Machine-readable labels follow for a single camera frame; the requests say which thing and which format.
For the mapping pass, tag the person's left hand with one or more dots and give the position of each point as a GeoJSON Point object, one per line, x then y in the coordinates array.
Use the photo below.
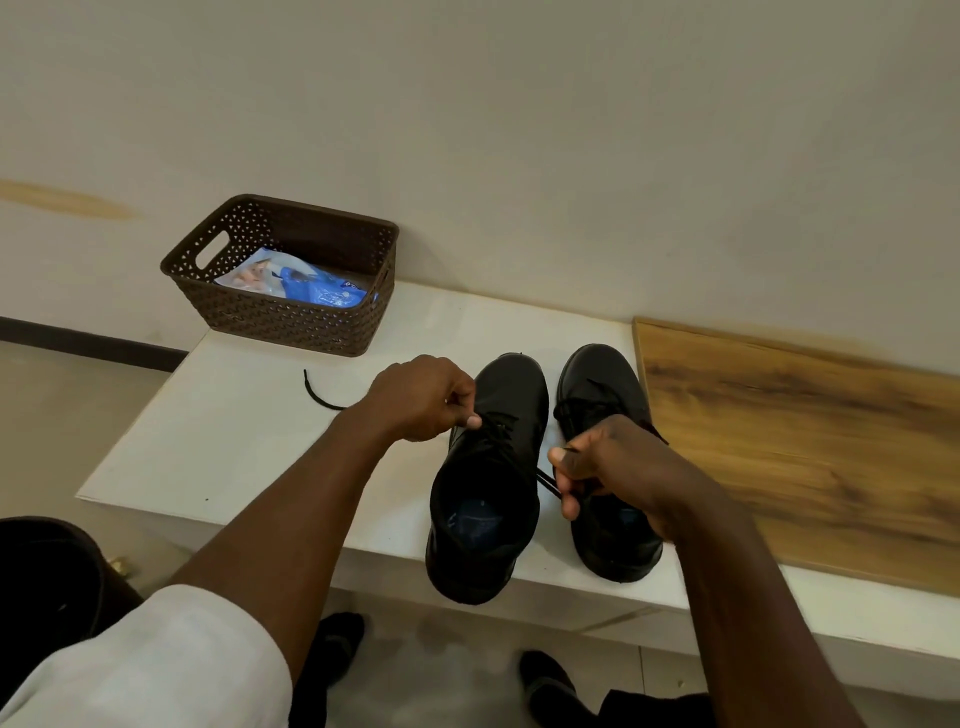
{"type": "Point", "coordinates": [420, 397]}

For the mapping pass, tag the person's right hand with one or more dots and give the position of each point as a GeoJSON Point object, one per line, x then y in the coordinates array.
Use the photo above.
{"type": "Point", "coordinates": [637, 472]}

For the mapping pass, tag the black shoelace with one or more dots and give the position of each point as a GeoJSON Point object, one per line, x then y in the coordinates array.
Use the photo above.
{"type": "Point", "coordinates": [313, 396]}
{"type": "Point", "coordinates": [581, 409]}

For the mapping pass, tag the person's right forearm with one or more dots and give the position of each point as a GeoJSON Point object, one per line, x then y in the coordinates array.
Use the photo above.
{"type": "Point", "coordinates": [765, 622]}

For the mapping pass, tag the person's left forearm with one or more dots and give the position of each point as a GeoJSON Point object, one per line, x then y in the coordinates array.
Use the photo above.
{"type": "Point", "coordinates": [277, 540]}

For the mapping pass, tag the person's black worn shoe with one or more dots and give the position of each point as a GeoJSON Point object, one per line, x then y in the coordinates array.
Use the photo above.
{"type": "Point", "coordinates": [547, 675]}
{"type": "Point", "coordinates": [337, 645]}

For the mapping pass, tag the person's dark trousers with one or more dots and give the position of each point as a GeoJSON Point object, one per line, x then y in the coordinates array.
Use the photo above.
{"type": "Point", "coordinates": [660, 709]}

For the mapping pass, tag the person's white shirt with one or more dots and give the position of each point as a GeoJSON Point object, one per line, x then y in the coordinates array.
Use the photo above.
{"type": "Point", "coordinates": [157, 660]}

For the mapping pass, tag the blue and white plastic packet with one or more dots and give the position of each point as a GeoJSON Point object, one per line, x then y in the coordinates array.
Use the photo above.
{"type": "Point", "coordinates": [315, 286]}

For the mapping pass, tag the brown perforated plastic basket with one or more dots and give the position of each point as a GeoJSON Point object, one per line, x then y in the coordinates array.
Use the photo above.
{"type": "Point", "coordinates": [277, 322]}

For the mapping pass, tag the wooden board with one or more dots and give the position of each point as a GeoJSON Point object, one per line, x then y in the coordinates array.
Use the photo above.
{"type": "Point", "coordinates": [810, 450]}

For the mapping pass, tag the small golden object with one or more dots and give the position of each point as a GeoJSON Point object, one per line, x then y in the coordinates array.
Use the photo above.
{"type": "Point", "coordinates": [120, 566]}

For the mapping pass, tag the black bucket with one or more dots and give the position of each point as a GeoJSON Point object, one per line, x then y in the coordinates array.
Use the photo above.
{"type": "Point", "coordinates": [45, 585]}

